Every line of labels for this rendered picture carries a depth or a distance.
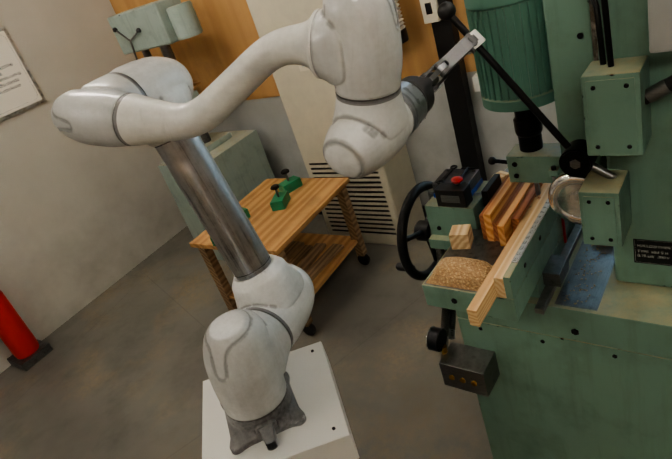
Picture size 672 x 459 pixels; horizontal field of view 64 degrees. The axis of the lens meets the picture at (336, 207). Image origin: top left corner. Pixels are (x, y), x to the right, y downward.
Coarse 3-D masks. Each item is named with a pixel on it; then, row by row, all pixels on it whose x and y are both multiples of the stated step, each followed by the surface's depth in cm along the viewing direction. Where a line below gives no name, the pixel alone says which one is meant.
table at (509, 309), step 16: (560, 224) 129; (432, 240) 141; (448, 240) 138; (480, 240) 128; (448, 256) 127; (464, 256) 125; (480, 256) 123; (496, 256) 121; (544, 256) 121; (432, 272) 123; (528, 272) 113; (432, 288) 119; (448, 288) 116; (528, 288) 114; (432, 304) 122; (448, 304) 119; (464, 304) 116; (496, 304) 111; (512, 304) 108; (512, 320) 110
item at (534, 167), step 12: (516, 144) 128; (552, 144) 123; (516, 156) 123; (528, 156) 121; (540, 156) 120; (552, 156) 118; (516, 168) 125; (528, 168) 123; (540, 168) 121; (516, 180) 126; (528, 180) 125; (540, 180) 123; (552, 180) 121
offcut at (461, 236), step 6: (456, 228) 128; (462, 228) 127; (468, 228) 127; (450, 234) 127; (456, 234) 126; (462, 234) 125; (468, 234) 125; (450, 240) 127; (456, 240) 127; (462, 240) 126; (468, 240) 125; (456, 246) 127; (462, 246) 127; (468, 246) 126
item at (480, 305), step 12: (516, 228) 121; (504, 252) 115; (492, 276) 109; (480, 288) 107; (492, 288) 107; (480, 300) 104; (492, 300) 108; (468, 312) 103; (480, 312) 103; (480, 324) 104
